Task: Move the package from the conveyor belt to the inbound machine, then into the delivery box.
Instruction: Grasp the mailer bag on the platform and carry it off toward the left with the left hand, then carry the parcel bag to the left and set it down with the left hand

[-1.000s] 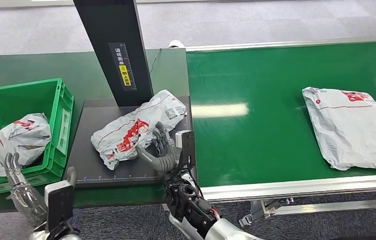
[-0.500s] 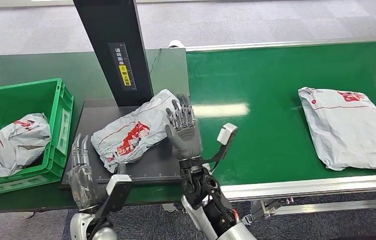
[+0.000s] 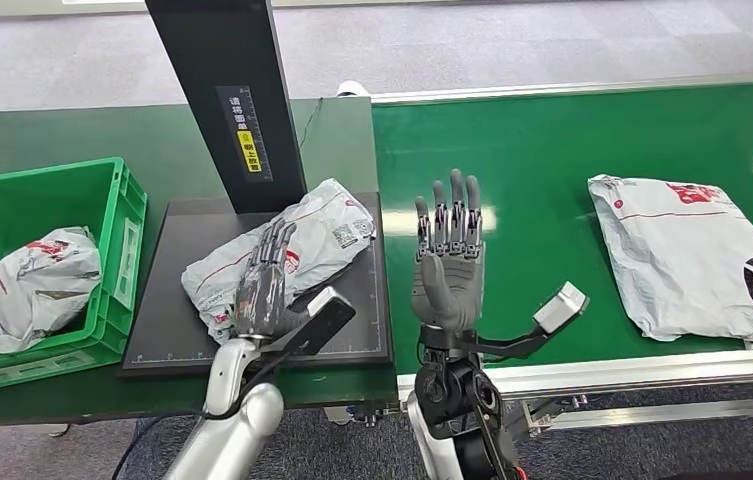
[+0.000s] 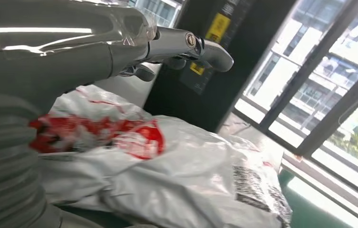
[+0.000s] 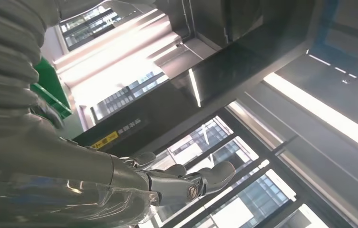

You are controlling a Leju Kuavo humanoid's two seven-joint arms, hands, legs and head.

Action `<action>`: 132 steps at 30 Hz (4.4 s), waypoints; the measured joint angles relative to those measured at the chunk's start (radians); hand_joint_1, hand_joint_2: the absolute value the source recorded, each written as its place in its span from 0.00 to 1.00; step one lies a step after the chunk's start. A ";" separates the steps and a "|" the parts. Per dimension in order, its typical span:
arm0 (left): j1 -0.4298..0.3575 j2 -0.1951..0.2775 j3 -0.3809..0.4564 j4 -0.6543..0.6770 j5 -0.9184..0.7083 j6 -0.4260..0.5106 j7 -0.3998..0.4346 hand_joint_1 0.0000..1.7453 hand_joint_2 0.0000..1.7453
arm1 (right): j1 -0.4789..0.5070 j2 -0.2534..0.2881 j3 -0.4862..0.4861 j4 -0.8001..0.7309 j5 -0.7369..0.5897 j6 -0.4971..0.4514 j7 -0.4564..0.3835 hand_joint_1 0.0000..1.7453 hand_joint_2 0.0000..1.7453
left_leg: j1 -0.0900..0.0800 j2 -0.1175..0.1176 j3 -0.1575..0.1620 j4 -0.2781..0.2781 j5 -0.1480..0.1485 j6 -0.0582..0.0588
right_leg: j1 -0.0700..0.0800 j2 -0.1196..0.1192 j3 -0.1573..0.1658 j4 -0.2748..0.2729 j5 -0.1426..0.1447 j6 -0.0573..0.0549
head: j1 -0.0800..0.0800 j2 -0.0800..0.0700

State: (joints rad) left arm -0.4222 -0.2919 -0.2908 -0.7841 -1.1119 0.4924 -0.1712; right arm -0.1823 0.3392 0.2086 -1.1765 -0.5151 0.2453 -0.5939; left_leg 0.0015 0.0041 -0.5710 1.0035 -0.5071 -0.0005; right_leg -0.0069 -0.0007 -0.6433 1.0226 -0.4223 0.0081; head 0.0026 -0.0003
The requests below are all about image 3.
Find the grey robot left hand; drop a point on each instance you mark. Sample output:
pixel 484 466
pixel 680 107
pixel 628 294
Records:
pixel 263 298

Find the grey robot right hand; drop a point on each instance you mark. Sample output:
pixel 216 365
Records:
pixel 449 285

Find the grey mailer bag red print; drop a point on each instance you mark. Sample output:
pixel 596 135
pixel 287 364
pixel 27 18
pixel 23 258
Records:
pixel 330 232

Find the green conveyor belt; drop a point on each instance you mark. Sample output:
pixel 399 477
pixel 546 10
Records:
pixel 548 146

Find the green plastic crate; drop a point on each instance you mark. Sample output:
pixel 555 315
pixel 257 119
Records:
pixel 118 265

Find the ruler label with yellow tag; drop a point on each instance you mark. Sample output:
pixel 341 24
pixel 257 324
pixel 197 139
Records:
pixel 245 132

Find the white round object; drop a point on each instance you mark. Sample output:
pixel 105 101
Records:
pixel 353 89

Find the crumpled grey mailer bag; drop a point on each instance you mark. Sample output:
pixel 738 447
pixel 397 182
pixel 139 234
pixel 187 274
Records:
pixel 35 291

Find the large mailer bag black print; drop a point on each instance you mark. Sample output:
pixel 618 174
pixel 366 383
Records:
pixel 681 265

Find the black scanner column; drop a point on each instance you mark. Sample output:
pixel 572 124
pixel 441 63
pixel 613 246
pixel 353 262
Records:
pixel 230 53

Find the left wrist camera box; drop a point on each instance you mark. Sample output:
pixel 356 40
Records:
pixel 323 318

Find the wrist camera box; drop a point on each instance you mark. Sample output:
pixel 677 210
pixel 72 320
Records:
pixel 323 318
pixel 558 308

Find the black scanner base plate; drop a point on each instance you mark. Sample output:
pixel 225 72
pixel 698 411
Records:
pixel 170 331

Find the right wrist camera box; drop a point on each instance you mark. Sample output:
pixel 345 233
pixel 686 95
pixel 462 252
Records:
pixel 558 308

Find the aluminium conveyor frame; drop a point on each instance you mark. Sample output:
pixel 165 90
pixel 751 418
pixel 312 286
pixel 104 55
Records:
pixel 648 374

